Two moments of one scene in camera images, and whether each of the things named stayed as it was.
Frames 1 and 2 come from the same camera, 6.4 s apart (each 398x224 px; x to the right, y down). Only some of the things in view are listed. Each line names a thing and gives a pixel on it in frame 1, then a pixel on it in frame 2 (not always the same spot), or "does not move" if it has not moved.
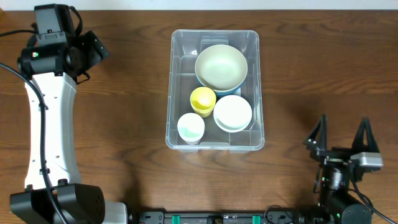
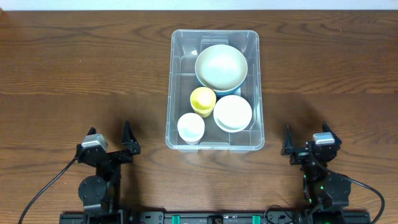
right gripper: (340, 156) → (300, 154)
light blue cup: (193, 142) does not move
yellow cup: (203, 109) does not move
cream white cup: (191, 127) does not move
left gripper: (97, 50) → (129, 141)
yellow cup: (203, 100) does not move
